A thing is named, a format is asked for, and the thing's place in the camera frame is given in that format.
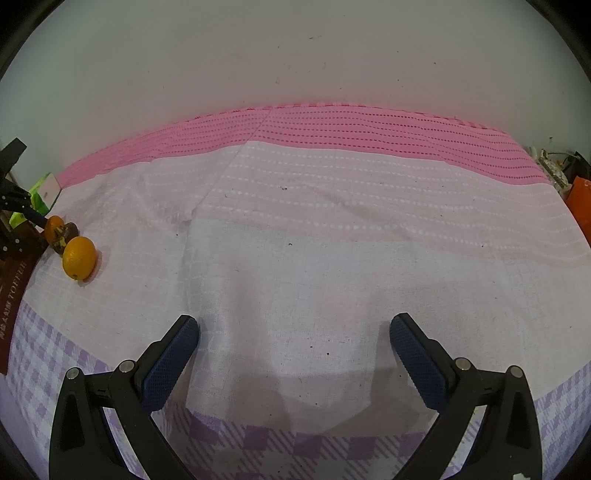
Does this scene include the orange tangerine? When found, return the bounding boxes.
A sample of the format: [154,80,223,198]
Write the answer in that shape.
[44,215,65,245]

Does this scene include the yellow orange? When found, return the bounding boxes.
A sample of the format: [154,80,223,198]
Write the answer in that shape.
[62,236,97,281]

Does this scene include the green tissue pack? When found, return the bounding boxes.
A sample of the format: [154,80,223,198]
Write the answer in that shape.
[9,173,62,228]

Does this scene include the gold red toffee tin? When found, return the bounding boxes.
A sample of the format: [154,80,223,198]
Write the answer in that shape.
[1,222,47,375]

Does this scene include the red orange plastic bag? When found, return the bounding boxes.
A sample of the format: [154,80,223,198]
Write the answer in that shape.
[566,177,591,242]

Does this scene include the pink purple checkered tablecloth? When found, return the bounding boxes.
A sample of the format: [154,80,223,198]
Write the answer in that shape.
[1,105,590,479]

